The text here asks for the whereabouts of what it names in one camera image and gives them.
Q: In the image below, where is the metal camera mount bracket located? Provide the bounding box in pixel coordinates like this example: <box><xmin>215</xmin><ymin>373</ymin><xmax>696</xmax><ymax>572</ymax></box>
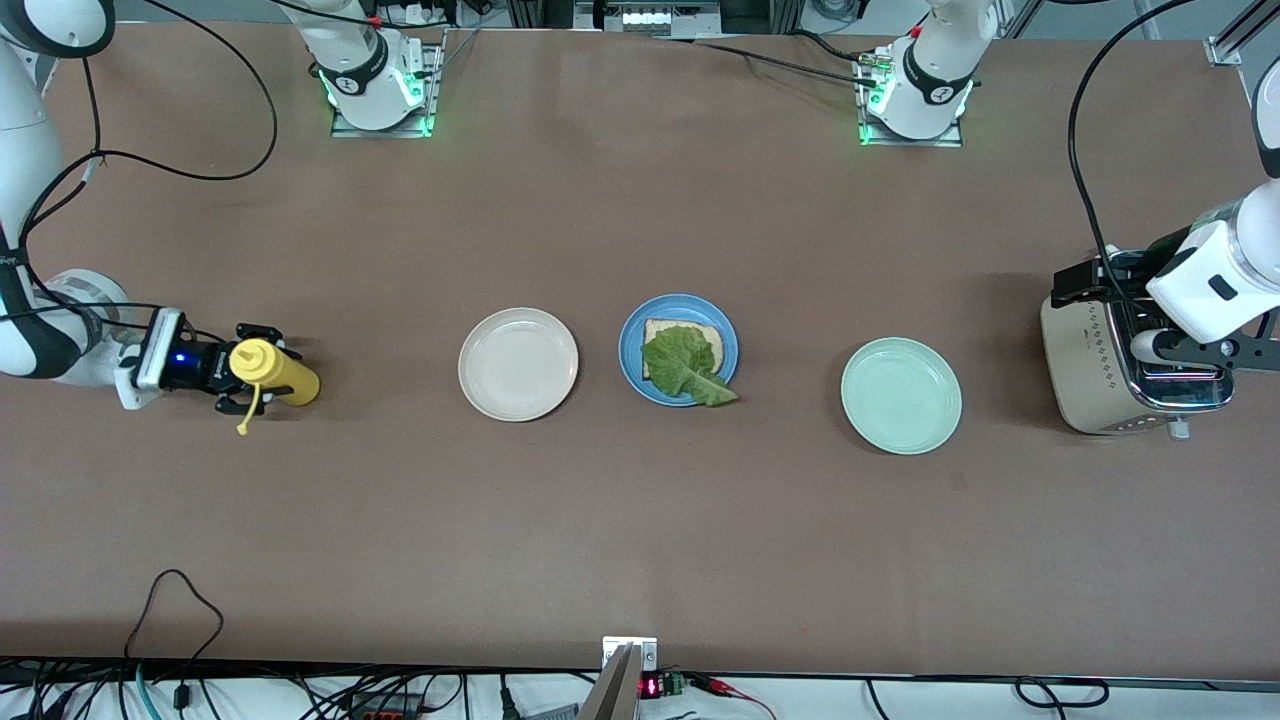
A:
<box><xmin>602</xmin><ymin>636</ymin><xmax>659</xmax><ymax>673</ymax></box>

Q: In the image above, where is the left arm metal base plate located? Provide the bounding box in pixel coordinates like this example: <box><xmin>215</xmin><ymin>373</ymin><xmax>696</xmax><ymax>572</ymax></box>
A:
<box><xmin>855</xmin><ymin>50</ymin><xmax>966</xmax><ymax>149</ymax></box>

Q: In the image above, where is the power strip with plugs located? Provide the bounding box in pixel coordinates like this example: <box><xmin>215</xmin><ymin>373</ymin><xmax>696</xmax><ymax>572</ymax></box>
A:
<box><xmin>380</xmin><ymin>0</ymin><xmax>471</xmax><ymax>27</ymax></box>

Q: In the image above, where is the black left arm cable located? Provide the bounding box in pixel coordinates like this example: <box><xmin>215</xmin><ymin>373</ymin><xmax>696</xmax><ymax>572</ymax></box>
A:
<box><xmin>1067</xmin><ymin>0</ymin><xmax>1201</xmax><ymax>301</ymax></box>

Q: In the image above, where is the beige chrome-topped toaster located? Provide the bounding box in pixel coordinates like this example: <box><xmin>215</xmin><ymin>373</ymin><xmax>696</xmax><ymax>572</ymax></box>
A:
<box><xmin>1040</xmin><ymin>245</ymin><xmax>1236</xmax><ymax>441</ymax></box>

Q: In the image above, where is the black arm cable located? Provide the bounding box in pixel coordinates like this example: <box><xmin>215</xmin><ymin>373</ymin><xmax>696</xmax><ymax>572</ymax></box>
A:
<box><xmin>0</xmin><ymin>0</ymin><xmax>279</xmax><ymax>346</ymax></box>
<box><xmin>1067</xmin><ymin>0</ymin><xmax>1201</xmax><ymax>301</ymax></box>

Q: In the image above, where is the red wire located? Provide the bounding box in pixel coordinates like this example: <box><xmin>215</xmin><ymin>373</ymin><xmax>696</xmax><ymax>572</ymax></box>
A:
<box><xmin>690</xmin><ymin>676</ymin><xmax>779</xmax><ymax>720</ymax></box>

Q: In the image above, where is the toasted bread slice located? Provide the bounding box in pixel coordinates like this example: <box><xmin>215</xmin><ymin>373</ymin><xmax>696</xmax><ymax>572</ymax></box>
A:
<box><xmin>643</xmin><ymin>318</ymin><xmax>725</xmax><ymax>381</ymax></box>

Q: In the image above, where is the grey camera mount bar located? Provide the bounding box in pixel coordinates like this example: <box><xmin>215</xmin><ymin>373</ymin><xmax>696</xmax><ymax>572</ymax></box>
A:
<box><xmin>577</xmin><ymin>645</ymin><xmax>642</xmax><ymax>720</ymax></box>

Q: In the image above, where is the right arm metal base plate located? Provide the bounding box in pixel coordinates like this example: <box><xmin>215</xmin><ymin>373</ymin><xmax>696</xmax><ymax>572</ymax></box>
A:
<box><xmin>330</xmin><ymin>40</ymin><xmax>441</xmax><ymax>139</ymax></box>

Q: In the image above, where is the black coiled cable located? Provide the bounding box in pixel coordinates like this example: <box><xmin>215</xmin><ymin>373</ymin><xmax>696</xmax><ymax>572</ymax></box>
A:
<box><xmin>1013</xmin><ymin>677</ymin><xmax>1111</xmax><ymax>709</ymax></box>

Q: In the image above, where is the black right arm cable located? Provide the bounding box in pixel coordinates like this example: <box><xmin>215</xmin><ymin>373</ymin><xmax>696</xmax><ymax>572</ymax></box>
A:
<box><xmin>0</xmin><ymin>0</ymin><xmax>279</xmax><ymax>346</ymax></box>

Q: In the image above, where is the yellow squeeze sauce bottle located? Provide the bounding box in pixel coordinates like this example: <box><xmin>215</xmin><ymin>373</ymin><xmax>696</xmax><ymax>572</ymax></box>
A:
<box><xmin>229</xmin><ymin>338</ymin><xmax>322</xmax><ymax>436</ymax></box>

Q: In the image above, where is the blue round plate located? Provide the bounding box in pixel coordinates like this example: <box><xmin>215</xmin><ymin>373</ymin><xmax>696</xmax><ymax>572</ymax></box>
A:
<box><xmin>618</xmin><ymin>293</ymin><xmax>740</xmax><ymax>408</ymax></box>

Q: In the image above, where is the light green round plate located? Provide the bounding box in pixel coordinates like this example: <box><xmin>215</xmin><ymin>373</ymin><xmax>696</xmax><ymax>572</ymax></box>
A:
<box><xmin>840</xmin><ymin>337</ymin><xmax>963</xmax><ymax>456</ymax></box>

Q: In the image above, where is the aluminium frame post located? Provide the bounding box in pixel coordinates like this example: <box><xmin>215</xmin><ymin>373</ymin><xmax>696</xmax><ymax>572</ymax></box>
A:
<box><xmin>1205</xmin><ymin>0</ymin><xmax>1280</xmax><ymax>69</ymax></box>

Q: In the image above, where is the green lettuce leaf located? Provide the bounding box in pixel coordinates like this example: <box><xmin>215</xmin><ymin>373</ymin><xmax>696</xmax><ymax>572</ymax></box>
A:
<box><xmin>641</xmin><ymin>325</ymin><xmax>739</xmax><ymax>408</ymax></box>

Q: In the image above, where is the beige round plate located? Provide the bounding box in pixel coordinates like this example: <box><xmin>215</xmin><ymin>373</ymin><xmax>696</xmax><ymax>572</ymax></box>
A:
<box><xmin>458</xmin><ymin>307</ymin><xmax>580</xmax><ymax>422</ymax></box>

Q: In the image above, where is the thin black looped cable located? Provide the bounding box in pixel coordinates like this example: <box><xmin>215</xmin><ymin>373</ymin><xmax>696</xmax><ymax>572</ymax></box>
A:
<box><xmin>122</xmin><ymin>568</ymin><xmax>225</xmax><ymax>669</ymax></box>

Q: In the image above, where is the black cable across table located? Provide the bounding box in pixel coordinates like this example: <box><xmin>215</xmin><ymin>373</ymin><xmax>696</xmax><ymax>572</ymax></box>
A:
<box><xmin>650</xmin><ymin>30</ymin><xmax>886</xmax><ymax>91</ymax></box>

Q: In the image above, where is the white power strip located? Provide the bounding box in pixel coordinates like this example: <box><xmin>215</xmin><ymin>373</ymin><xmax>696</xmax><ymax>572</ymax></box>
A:
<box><xmin>595</xmin><ymin>0</ymin><xmax>706</xmax><ymax>34</ymax></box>

